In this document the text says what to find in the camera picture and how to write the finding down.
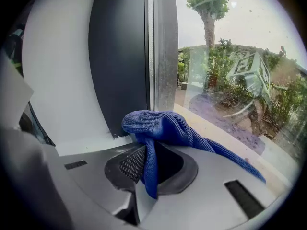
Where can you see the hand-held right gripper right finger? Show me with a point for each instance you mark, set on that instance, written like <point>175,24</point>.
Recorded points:
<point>204,200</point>

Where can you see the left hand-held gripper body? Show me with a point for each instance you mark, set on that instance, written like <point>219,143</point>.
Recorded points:
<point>12,92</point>

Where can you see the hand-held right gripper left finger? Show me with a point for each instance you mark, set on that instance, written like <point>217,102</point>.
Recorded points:
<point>96,176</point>

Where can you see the blue cleaning cloth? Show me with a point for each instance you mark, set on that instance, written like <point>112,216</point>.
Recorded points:
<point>168,126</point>

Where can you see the black window frame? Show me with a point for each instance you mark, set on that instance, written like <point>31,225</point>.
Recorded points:
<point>115,56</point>

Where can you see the black green helmet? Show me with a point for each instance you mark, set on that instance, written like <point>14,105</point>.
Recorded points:
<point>16,44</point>

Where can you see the green shrubs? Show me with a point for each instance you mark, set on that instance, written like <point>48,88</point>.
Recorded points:
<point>220,63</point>

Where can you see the tall trimmed tree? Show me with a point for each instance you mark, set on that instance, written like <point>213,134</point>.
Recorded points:
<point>208,20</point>

